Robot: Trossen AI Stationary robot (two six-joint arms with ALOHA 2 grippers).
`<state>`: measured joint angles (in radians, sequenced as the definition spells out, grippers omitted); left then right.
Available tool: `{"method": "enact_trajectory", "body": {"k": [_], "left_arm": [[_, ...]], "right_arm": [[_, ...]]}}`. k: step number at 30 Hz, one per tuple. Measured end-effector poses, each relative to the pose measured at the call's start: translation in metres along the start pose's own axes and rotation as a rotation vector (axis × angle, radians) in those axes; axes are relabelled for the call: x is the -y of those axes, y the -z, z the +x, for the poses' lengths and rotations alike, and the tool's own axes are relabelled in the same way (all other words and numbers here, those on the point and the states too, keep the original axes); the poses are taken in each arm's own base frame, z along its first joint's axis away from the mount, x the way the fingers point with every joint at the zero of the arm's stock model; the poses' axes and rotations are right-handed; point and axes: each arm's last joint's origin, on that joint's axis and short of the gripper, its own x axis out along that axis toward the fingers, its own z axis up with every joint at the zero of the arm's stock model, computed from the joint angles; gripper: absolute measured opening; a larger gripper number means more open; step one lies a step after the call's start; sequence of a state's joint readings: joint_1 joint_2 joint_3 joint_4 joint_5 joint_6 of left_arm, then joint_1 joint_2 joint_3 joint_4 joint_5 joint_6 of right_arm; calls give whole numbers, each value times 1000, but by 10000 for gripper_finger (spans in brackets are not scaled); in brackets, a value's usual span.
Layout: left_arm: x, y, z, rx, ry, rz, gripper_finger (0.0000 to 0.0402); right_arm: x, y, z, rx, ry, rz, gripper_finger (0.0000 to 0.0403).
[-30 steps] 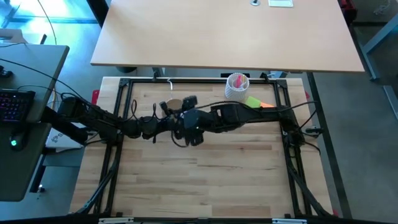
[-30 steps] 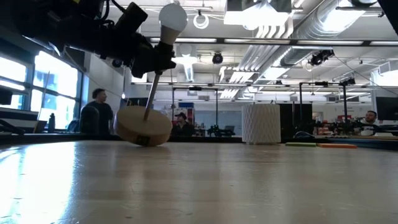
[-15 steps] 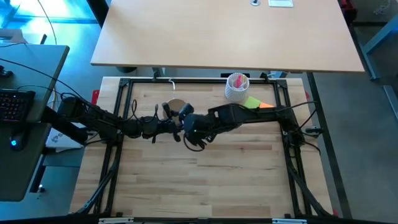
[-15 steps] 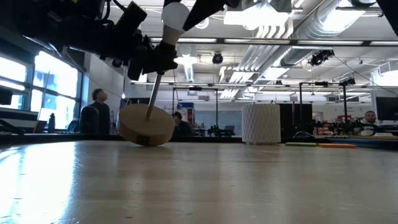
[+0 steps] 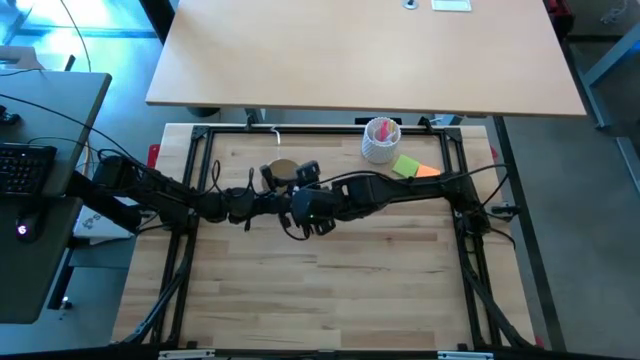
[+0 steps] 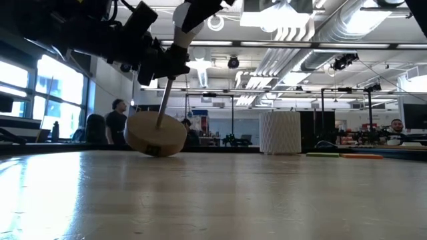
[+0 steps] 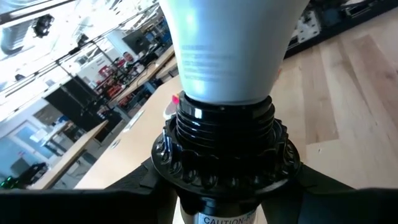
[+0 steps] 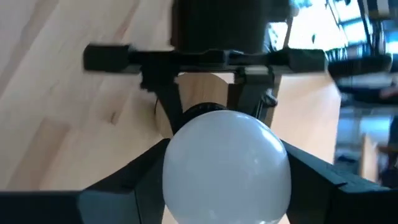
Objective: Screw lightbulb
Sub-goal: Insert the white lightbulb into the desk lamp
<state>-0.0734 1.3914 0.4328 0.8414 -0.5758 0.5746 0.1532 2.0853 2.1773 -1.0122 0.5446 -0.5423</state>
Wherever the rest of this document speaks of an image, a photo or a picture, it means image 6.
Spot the black computer monitor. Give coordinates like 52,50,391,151
402,103,427,130

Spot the white coiled cable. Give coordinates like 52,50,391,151
206,14,226,32

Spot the black gantry frame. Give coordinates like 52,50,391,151
321,87,374,145

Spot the black ceiling mounted camera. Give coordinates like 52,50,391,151
332,53,360,71

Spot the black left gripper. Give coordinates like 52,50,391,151
105,29,191,87

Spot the black rounded bin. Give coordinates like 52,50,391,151
85,113,107,145

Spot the silver ventilation duct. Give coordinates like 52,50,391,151
300,0,394,73

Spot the person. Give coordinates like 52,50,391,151
386,118,414,147
181,118,201,147
105,98,128,145

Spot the white textured pen cup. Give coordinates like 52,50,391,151
259,111,302,155

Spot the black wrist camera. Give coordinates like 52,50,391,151
125,1,159,39

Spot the wooden lamp with black socket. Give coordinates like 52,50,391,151
123,43,191,158

